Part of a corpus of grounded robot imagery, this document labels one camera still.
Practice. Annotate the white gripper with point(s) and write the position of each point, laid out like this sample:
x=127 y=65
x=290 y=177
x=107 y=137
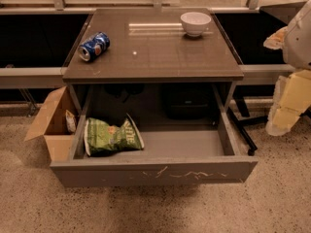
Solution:
x=298 y=44

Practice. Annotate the green jalapeno chip bag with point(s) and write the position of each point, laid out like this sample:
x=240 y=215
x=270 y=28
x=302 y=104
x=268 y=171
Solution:
x=101 y=137

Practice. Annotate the crumpled snack bag in box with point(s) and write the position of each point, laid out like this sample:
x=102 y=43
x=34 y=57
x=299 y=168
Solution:
x=70 y=122

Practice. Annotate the black stand legs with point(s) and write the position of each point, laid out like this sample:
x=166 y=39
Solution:
x=249 y=119

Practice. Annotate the white ceramic bowl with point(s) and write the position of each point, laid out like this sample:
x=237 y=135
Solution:
x=195 y=23

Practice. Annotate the blue pepsi can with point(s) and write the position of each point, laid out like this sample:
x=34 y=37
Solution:
x=94 y=46

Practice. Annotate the open cardboard box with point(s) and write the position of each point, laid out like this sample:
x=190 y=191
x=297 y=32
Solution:
x=51 y=124

